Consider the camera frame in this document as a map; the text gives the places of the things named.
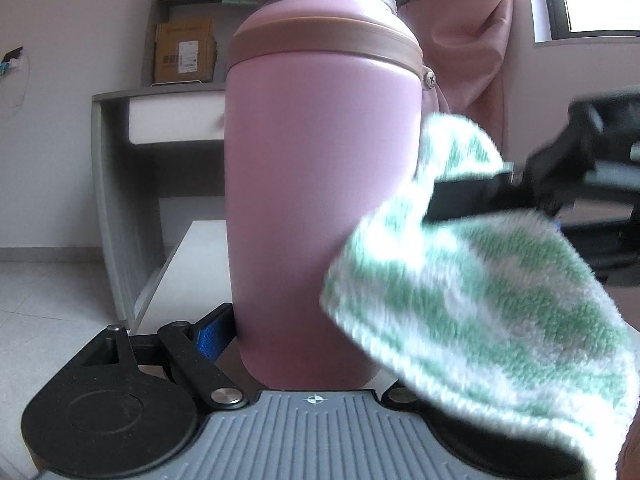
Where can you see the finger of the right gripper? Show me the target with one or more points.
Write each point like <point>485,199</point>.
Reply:
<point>467,197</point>

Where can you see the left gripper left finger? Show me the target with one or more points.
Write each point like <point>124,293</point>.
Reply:
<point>126,404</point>

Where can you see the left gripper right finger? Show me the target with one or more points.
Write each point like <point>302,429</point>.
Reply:
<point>497,454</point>

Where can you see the green white fluffy cloth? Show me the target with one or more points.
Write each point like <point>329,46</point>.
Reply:
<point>494,319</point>

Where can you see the pink insulated bottle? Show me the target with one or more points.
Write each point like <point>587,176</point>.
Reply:
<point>322,117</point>

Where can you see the pink curtain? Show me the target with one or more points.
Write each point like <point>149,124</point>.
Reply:
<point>464,43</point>

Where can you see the grey desk with drawer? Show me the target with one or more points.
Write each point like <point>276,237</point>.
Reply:
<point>158,164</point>

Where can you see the cardboard box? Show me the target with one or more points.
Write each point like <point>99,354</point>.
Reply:
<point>185,50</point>

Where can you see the wall socket with plug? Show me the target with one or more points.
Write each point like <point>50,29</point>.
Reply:
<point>11,61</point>

